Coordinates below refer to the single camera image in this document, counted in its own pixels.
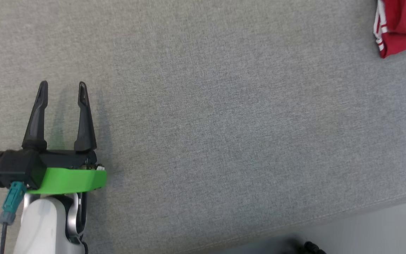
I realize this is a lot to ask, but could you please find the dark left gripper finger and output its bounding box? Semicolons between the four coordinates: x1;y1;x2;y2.
21;80;49;152
73;81;98;152

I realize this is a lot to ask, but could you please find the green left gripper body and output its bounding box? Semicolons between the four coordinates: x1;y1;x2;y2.
26;150;108;195

